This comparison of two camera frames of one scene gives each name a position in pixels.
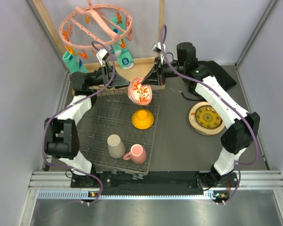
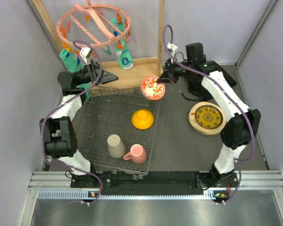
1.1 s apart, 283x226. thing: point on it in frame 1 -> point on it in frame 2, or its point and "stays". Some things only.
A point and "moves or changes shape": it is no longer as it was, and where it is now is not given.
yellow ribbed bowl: (142, 119) stays
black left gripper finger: (153, 78) -> (165, 77)
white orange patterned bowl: (139, 94) moves or changes shape
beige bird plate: (199, 130) stays
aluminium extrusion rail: (59, 184) stays
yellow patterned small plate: (207, 117) stays
